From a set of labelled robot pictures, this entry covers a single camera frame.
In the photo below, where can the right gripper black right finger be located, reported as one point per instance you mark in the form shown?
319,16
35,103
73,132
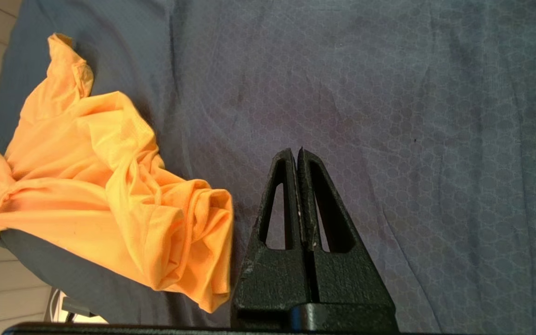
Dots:
342,279

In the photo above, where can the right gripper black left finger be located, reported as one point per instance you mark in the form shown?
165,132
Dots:
272,279

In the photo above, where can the yellow polo shirt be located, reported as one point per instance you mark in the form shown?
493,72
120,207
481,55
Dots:
110,186

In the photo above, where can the bed with blue sheet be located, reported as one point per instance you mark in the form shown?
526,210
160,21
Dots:
389,93

